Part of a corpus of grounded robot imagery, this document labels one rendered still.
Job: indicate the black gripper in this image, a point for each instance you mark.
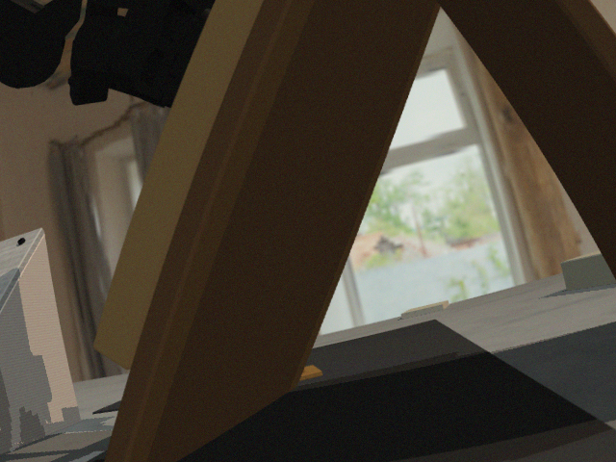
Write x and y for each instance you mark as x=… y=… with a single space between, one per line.
x=153 y=48

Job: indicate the tan letter tile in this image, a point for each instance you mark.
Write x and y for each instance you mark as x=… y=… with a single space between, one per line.
x=310 y=372

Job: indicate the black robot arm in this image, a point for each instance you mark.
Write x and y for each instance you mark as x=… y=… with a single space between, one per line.
x=32 y=43

